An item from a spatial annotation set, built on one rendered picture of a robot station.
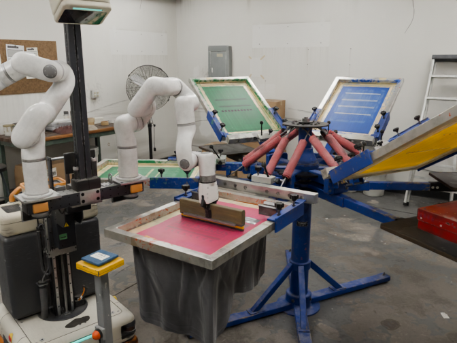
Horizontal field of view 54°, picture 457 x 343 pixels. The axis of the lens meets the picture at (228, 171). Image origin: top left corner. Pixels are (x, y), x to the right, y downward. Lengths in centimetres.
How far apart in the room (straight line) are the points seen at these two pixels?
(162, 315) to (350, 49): 486
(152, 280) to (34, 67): 101
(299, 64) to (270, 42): 57
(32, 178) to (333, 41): 499
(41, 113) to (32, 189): 34
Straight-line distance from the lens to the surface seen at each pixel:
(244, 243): 185
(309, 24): 652
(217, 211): 207
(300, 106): 657
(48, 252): 266
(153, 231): 207
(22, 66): 193
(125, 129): 217
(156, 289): 209
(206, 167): 202
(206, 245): 190
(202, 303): 193
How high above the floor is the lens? 170
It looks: 14 degrees down
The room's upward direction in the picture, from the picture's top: straight up
